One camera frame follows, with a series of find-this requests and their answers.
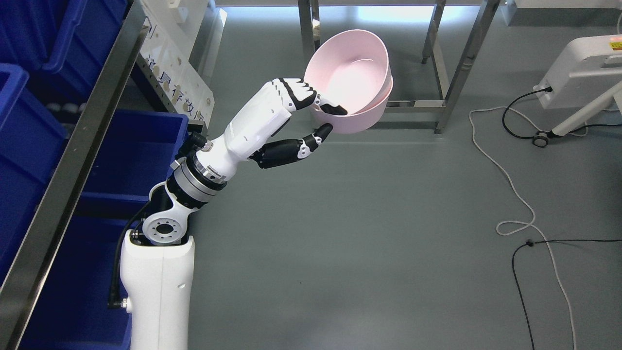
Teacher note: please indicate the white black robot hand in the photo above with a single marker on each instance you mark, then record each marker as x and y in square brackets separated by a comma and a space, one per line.
[245, 137]

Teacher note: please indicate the pink bowl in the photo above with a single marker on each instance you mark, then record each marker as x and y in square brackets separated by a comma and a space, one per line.
[351, 68]
[358, 122]

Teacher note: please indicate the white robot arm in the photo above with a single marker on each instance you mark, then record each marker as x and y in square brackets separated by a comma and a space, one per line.
[157, 259]

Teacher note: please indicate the metal shelf rack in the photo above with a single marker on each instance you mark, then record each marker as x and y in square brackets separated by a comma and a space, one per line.
[31, 265]

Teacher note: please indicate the white sign board with text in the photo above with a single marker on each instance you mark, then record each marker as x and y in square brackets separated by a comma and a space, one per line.
[173, 26]

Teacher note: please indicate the stainless steel table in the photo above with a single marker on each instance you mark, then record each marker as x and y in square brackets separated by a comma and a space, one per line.
[449, 89]

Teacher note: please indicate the blue bin left upper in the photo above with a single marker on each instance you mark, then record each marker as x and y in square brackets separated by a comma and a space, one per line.
[52, 52]

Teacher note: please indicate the blue bin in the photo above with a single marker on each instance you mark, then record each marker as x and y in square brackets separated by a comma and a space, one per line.
[71, 312]
[52, 52]

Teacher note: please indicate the blue bin lower left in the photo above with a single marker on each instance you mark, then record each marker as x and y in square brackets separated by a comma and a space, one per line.
[71, 312]

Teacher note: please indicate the white machine with warning label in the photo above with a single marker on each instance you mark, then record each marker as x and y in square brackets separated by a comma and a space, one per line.
[586, 68]

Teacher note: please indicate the white leg with caster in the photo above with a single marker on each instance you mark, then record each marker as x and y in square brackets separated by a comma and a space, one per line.
[612, 95]

